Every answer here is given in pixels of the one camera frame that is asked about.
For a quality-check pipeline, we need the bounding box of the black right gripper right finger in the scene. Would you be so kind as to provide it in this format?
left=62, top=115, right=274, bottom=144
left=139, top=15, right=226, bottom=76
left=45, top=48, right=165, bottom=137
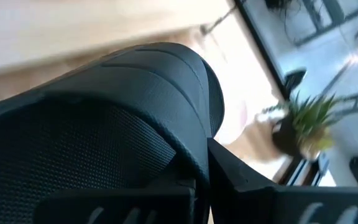
left=208, top=138, right=358, bottom=224

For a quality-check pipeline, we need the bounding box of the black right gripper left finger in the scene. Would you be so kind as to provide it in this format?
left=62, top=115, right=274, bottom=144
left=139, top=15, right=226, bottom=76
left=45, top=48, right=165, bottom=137
left=33, top=179, right=197, bottom=224

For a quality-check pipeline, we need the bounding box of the black slide sandal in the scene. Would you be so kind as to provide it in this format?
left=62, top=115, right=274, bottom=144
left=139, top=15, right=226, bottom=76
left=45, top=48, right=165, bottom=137
left=0, top=42, right=226, bottom=224

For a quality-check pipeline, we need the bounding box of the pink slide sandal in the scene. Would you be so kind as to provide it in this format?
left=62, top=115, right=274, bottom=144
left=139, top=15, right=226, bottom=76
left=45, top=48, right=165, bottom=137
left=194, top=18, right=279, bottom=147

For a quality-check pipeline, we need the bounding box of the small green potted plant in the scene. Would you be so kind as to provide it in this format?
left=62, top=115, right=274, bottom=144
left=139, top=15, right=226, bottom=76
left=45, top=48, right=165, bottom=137
left=261, top=91, right=344, bottom=161

